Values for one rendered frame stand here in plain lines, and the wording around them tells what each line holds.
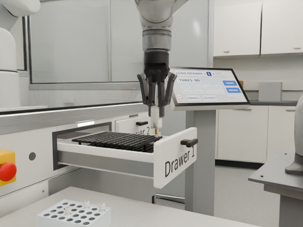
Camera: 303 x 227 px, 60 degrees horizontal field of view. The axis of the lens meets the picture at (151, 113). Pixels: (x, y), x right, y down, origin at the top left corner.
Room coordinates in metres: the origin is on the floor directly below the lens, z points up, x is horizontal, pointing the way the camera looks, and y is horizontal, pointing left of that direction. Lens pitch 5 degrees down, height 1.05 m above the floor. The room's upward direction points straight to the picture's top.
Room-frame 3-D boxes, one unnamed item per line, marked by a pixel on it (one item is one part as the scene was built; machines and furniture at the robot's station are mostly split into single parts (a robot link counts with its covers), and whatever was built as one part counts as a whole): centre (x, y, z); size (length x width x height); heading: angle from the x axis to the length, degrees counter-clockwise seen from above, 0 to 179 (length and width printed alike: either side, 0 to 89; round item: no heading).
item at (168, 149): (0.72, -0.08, 0.87); 0.29 x 0.02 x 0.11; 154
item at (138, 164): (0.82, 0.11, 0.86); 0.40 x 0.26 x 0.06; 64
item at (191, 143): (0.71, -0.10, 0.91); 0.07 x 0.04 x 0.01; 154
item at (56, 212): (0.52, 0.16, 0.78); 0.12 x 0.08 x 0.04; 69
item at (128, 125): (1.15, 0.07, 0.87); 0.29 x 0.02 x 0.11; 154
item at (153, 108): (0.83, -0.01, 0.96); 0.03 x 0.01 x 0.07; 154
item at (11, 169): (0.55, 0.31, 0.88); 0.04 x 0.03 x 0.04; 154
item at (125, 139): (0.81, 0.10, 0.87); 0.22 x 0.18 x 0.06; 64
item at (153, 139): (0.77, 0.01, 0.90); 0.18 x 0.02 x 0.01; 154
